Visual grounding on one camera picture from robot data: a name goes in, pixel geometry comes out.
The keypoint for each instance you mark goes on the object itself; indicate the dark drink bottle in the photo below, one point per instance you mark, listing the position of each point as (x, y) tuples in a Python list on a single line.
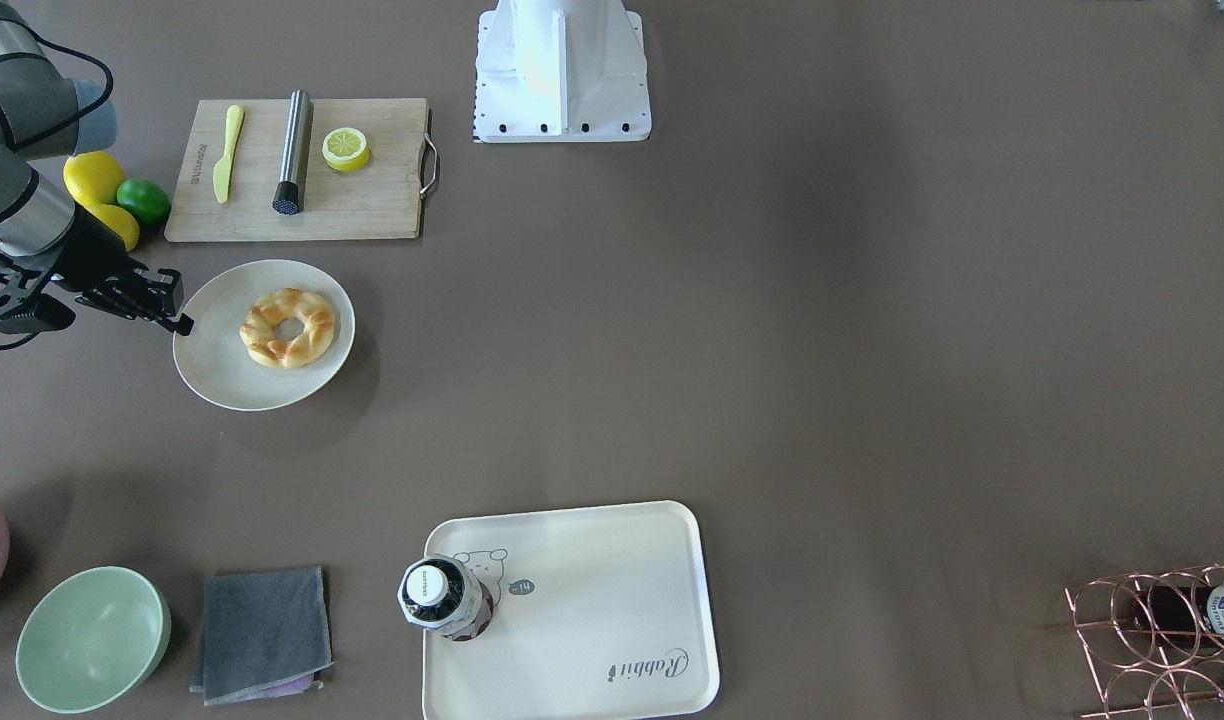
[(441, 596)]

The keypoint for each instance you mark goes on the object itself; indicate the bottle in wire rack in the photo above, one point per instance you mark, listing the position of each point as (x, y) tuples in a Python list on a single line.
[(1184, 618)]

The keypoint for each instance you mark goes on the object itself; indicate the yellow plastic knife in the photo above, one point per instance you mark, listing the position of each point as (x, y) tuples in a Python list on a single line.
[(222, 171)]

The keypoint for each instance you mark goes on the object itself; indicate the wooden cutting board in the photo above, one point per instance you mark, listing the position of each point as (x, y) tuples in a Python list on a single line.
[(382, 201)]

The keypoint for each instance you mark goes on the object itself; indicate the lemon half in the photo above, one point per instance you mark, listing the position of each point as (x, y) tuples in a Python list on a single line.
[(345, 149)]

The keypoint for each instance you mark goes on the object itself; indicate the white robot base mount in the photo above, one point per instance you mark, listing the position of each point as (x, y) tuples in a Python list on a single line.
[(561, 72)]

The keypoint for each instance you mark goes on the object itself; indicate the cream rabbit tray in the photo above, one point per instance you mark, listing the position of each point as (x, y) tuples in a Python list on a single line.
[(602, 613)]

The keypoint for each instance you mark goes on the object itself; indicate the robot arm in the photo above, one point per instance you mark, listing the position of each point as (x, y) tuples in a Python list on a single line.
[(46, 236)]

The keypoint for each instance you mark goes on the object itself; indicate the braided ring donut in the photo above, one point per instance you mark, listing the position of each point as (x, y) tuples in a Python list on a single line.
[(258, 332)]

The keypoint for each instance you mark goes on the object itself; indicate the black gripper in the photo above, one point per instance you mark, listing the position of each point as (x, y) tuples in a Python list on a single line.
[(89, 254)]

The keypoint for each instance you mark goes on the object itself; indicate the copper wire bottle rack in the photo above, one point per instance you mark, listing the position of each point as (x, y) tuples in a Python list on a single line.
[(1134, 675)]

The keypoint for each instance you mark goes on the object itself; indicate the green lime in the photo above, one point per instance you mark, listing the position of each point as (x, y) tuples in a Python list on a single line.
[(146, 201)]

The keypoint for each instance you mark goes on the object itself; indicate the green bowl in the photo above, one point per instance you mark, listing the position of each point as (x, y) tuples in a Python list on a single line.
[(92, 639)]

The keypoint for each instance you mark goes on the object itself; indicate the grey folded cloth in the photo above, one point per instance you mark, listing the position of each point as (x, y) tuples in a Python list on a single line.
[(263, 635)]

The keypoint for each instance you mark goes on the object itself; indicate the cream round plate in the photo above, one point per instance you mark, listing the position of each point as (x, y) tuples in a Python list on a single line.
[(215, 364)]

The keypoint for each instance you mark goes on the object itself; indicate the yellow lemon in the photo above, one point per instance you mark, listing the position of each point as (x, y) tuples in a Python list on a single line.
[(120, 221), (93, 178)]

